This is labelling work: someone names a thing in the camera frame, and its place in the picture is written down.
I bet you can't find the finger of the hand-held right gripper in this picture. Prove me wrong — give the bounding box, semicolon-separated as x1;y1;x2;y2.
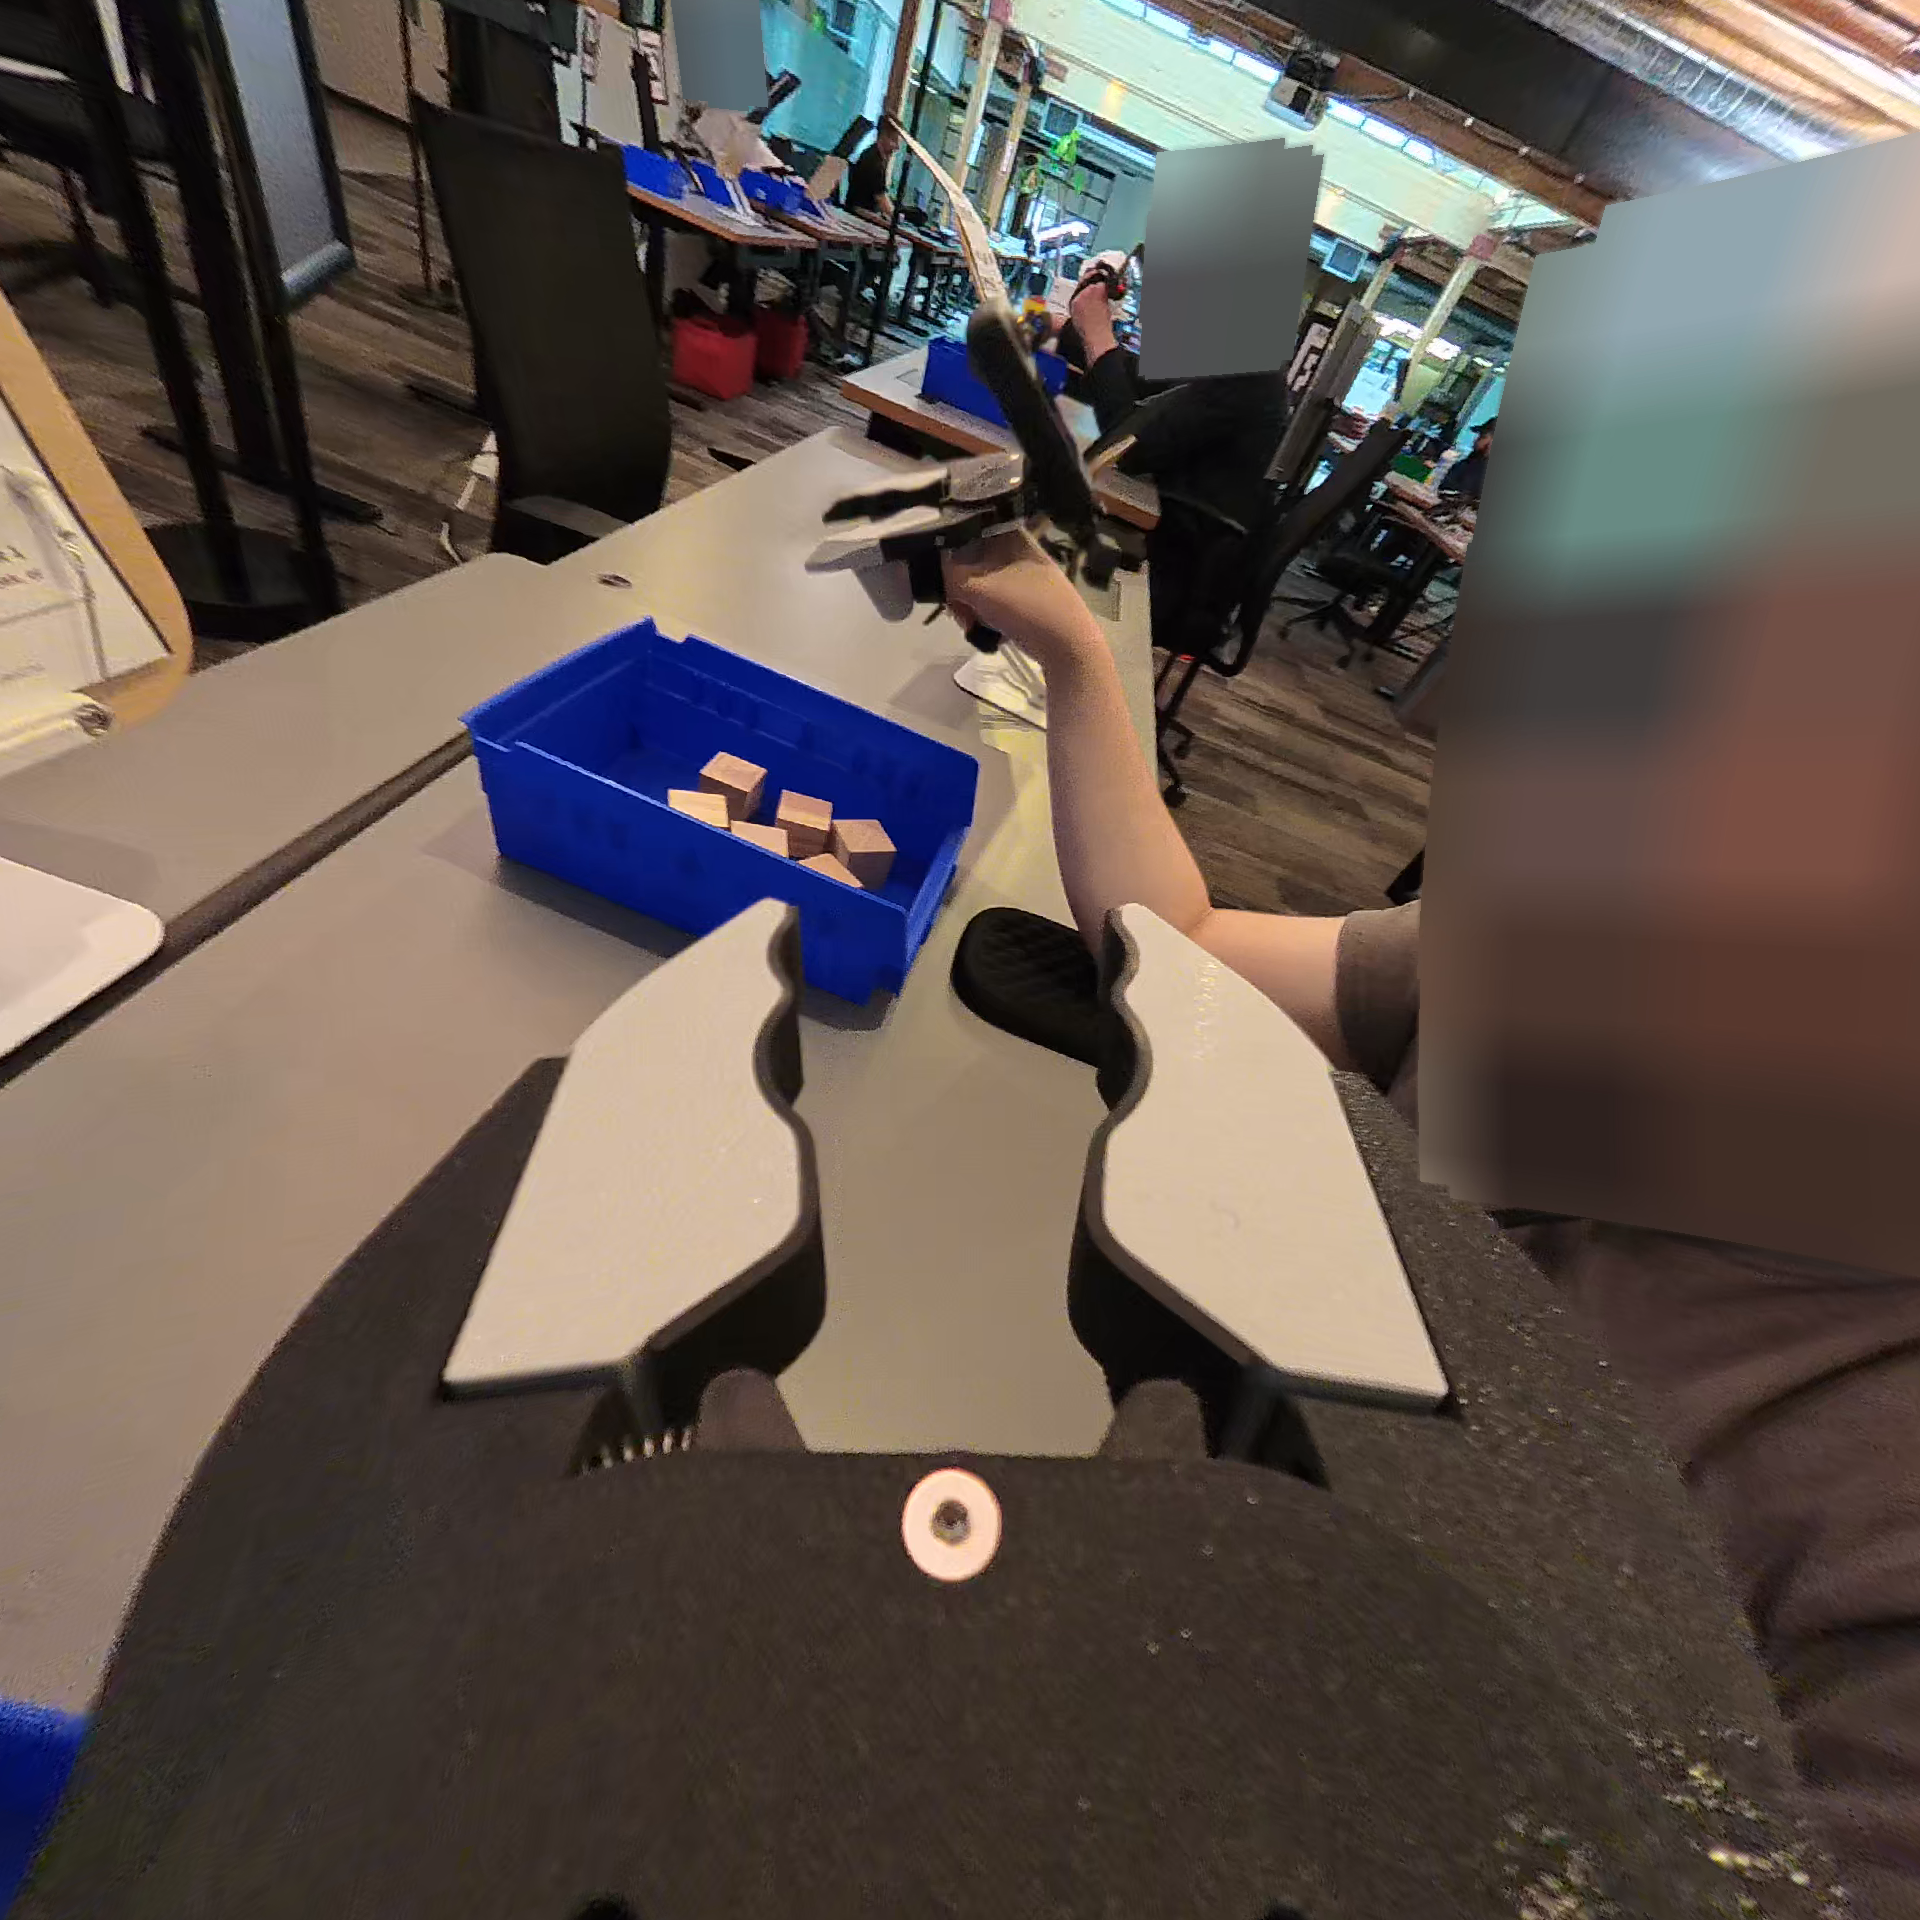
804;501;1032;576
821;455;1039;529

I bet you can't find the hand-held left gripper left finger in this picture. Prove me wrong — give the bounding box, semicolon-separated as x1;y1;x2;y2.
439;896;830;1442

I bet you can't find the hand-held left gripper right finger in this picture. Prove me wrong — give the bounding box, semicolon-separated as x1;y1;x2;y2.
1064;903;1451;1461

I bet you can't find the pile of wooden cubes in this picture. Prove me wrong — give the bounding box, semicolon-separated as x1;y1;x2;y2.
668;749;899;888

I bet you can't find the person's right forearm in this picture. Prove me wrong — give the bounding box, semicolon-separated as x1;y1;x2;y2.
987;614;1355;1070

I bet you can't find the person's right hand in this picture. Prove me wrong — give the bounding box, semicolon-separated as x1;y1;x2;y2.
942;533;1094;649

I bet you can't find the wooden desk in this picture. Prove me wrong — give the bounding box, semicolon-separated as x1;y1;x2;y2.
838;348;1163;529
621;151;961;377

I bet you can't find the wooden board stand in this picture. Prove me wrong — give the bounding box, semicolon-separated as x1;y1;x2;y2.
0;293;193;1057
956;641;1055;735

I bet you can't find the black office chair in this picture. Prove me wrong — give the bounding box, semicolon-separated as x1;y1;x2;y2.
1155;405;1408;810

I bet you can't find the black pole stand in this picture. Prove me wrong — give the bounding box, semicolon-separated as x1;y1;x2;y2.
88;0;383;640

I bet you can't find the grey panel screen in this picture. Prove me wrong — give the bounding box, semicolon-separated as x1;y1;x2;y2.
209;0;356;309

